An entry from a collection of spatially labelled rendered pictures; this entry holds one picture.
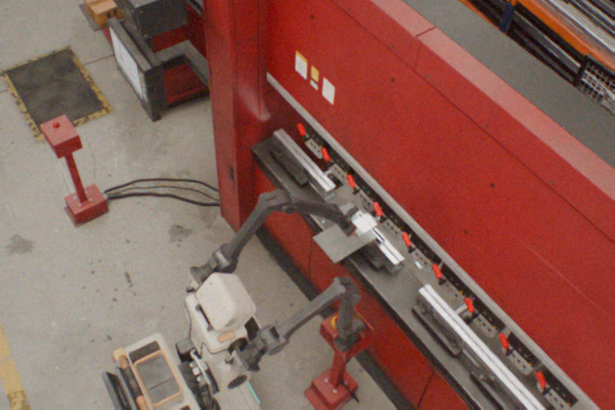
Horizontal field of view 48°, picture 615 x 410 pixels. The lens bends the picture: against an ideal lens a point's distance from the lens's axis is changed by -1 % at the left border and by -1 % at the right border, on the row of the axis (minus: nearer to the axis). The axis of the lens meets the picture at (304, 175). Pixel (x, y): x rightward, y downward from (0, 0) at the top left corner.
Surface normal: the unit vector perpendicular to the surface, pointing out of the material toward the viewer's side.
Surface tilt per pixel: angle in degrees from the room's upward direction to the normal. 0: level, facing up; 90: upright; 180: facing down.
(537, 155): 90
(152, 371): 0
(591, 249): 90
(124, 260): 0
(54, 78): 0
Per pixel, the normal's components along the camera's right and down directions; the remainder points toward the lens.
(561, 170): -0.81, 0.43
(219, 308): -0.61, -0.15
